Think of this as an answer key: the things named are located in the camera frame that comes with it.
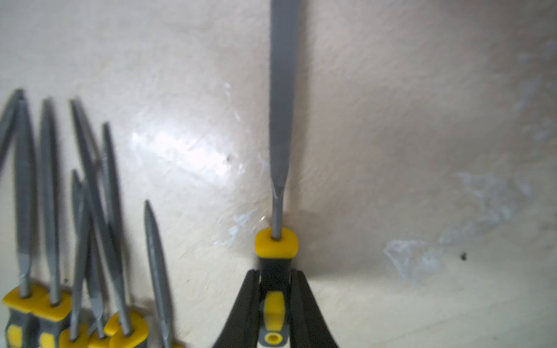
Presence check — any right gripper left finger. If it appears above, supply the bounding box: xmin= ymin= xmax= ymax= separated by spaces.
xmin=213 ymin=270 xmax=261 ymax=348

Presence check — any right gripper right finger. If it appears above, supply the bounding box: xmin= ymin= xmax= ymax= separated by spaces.
xmin=290 ymin=270 xmax=338 ymax=348

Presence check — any file tool diagonal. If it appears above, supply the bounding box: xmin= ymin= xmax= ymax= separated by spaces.
xmin=255 ymin=1 xmax=300 ymax=347

